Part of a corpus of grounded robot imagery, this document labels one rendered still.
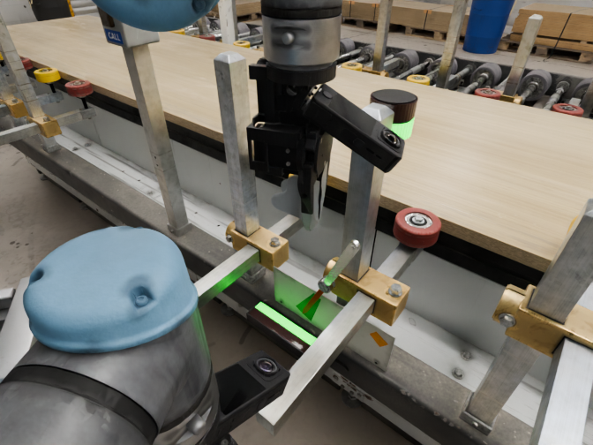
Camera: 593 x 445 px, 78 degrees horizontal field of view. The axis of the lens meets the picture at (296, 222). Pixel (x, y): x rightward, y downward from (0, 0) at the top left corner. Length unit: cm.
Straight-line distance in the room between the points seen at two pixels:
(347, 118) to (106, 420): 32
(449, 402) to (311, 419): 78
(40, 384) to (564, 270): 44
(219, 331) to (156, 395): 144
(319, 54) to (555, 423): 40
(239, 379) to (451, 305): 57
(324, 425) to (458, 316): 72
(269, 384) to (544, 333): 31
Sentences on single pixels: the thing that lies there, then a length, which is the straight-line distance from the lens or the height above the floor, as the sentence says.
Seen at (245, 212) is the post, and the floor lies 89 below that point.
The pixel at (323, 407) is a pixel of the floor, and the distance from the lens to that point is 145.
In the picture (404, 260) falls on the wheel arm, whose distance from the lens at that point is 67.
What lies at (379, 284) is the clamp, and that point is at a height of 87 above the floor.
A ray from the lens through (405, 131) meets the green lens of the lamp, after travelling 50.
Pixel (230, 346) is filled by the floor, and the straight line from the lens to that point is 159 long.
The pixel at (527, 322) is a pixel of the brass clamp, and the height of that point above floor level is 96.
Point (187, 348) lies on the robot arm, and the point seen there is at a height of 113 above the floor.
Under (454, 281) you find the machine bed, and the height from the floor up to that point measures 76.
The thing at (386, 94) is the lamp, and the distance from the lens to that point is 51.
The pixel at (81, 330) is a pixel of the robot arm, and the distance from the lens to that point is 18.
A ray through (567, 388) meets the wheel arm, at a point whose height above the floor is 96.
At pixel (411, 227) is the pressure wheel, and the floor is 91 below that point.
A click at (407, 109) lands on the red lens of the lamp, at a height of 114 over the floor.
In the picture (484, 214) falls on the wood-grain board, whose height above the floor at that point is 90.
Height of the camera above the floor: 131
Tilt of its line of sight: 38 degrees down
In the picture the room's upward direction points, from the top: straight up
